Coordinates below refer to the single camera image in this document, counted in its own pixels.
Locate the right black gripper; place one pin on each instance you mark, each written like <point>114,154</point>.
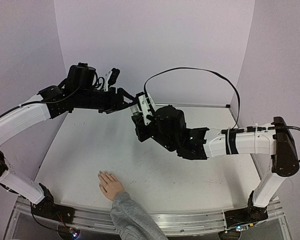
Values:
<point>141,124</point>

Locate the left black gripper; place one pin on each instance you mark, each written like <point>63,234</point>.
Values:
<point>121,105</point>

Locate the white nail polish cap brush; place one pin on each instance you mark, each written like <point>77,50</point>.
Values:
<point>135,110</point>

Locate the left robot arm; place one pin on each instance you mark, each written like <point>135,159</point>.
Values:
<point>81,89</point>

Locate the grey sleeved forearm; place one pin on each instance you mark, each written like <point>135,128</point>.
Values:
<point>132,222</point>

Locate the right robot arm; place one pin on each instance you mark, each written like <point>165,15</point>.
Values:
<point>167,127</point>

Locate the mannequin hand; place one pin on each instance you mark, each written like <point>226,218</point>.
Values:
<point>109,185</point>

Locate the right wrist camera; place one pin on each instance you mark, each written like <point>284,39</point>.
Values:
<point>146,106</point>

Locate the aluminium front rail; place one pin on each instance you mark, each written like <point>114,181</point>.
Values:
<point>172,224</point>

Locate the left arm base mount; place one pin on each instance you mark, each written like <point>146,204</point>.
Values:
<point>54,212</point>

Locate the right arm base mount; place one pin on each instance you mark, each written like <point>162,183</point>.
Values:
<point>239,217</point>

